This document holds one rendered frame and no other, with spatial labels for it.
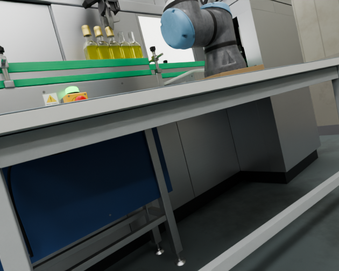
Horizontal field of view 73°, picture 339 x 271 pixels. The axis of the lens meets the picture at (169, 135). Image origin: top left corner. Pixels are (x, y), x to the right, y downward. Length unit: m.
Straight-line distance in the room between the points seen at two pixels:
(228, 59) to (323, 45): 2.50
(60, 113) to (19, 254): 0.29
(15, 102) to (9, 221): 0.42
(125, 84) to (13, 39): 0.53
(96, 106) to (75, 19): 0.88
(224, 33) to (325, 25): 2.49
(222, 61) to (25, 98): 0.65
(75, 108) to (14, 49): 0.77
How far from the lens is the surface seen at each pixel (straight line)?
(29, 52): 1.26
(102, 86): 0.96
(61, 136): 0.56
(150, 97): 0.58
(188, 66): 1.44
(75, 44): 1.30
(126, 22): 1.50
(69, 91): 0.86
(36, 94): 0.89
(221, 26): 0.85
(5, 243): 0.58
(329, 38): 3.26
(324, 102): 3.30
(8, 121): 0.52
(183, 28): 0.74
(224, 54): 0.84
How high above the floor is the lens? 0.67
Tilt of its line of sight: 4 degrees down
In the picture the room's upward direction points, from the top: 14 degrees counter-clockwise
